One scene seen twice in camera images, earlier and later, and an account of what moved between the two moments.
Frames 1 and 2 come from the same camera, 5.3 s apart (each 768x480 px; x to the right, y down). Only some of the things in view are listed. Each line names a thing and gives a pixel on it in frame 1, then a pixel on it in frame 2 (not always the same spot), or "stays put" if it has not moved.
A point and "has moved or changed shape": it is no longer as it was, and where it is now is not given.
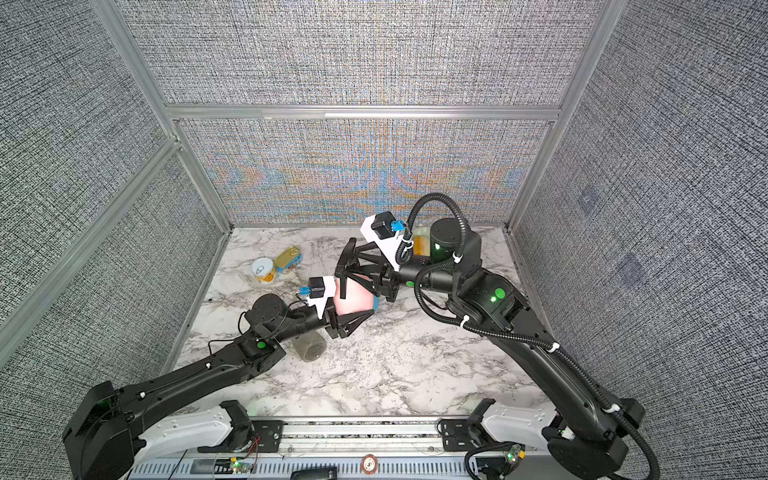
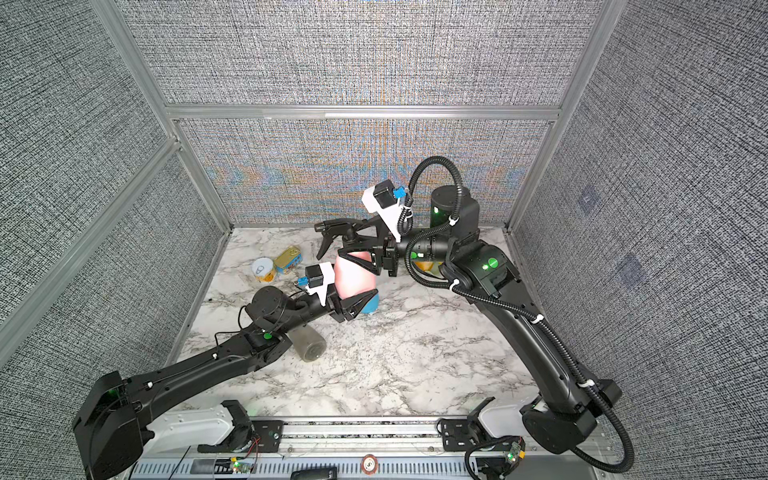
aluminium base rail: (361, 449) stays put
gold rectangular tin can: (288, 259) stays put
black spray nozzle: (345, 263) → (333, 228)
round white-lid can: (263, 270) stays put
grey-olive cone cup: (310, 346) stays put
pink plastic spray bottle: (357, 297) has moved or changed shape
